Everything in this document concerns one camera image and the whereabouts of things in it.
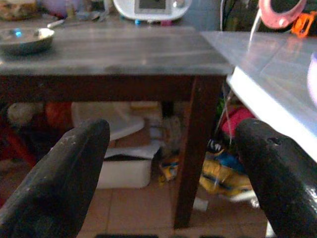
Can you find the yellow blue plastic bag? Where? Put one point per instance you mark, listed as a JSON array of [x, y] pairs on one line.
[[223, 173]]

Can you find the dark wooden table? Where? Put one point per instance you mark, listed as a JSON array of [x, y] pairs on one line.
[[119, 57]]

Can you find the white appliance with screen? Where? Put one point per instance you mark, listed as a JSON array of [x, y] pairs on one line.
[[152, 8]]

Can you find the lilac round container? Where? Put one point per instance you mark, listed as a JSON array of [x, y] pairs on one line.
[[60, 6]]

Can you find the white plastic tub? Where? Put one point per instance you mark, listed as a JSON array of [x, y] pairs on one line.
[[111, 119]]

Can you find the white glossy table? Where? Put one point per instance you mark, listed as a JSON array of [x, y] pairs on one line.
[[272, 74]]

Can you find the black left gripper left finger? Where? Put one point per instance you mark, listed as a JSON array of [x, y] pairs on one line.
[[59, 178]]

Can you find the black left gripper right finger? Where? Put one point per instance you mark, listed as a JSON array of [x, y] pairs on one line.
[[277, 173]]

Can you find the white cardboard box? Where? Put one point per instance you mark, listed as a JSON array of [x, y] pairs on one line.
[[126, 168]]

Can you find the orange plastic object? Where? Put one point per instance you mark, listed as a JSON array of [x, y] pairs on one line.
[[303, 23]]

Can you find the pink cloth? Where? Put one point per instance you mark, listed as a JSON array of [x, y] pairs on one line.
[[235, 121]]

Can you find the steel bowl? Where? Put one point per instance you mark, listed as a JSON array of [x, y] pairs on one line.
[[24, 39]]

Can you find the orange round object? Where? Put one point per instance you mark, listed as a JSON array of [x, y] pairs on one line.
[[58, 115]]

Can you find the white pen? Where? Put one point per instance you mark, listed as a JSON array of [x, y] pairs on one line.
[[55, 23]]

